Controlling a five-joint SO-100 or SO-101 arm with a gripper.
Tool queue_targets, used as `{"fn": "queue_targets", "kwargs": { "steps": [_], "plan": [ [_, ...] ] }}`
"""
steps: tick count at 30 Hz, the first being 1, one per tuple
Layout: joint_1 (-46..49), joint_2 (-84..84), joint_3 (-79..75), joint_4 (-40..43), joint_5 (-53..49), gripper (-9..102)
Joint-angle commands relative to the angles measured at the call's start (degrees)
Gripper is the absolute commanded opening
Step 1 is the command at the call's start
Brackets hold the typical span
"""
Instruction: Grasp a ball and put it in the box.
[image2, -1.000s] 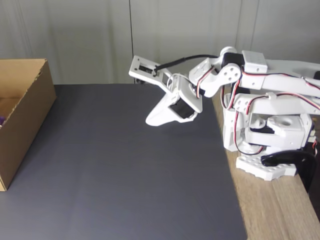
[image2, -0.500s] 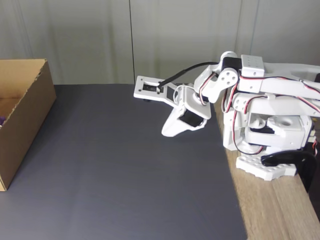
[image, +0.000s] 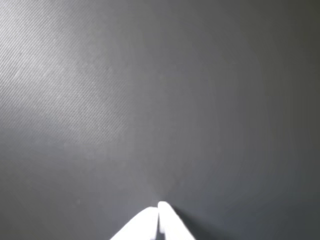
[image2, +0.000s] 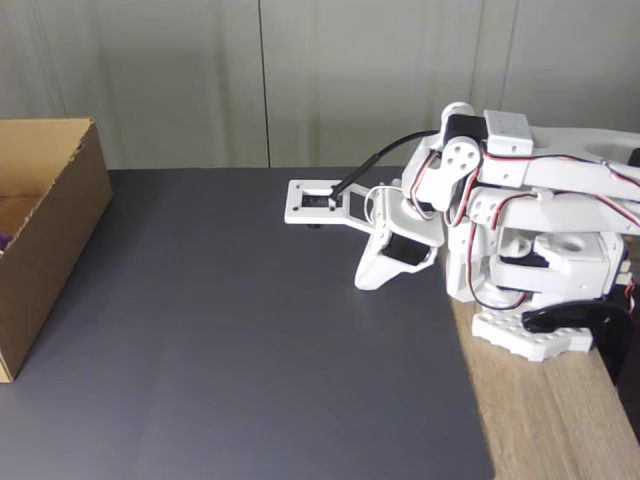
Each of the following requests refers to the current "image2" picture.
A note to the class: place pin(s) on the pink purple bumpy ball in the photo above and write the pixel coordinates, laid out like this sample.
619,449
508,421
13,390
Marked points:
4,241

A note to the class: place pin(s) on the brown cardboard box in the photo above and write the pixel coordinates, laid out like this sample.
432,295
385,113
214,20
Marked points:
50,280

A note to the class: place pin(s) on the dark grey table mat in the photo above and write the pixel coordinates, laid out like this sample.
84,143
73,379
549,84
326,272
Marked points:
225,350

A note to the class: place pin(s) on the black table clamp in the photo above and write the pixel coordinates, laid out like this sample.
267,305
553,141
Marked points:
610,330

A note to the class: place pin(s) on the white panelled cabinet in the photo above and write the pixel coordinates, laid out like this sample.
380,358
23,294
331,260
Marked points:
150,75

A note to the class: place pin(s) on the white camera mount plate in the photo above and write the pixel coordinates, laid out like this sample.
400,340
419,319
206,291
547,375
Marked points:
294,207

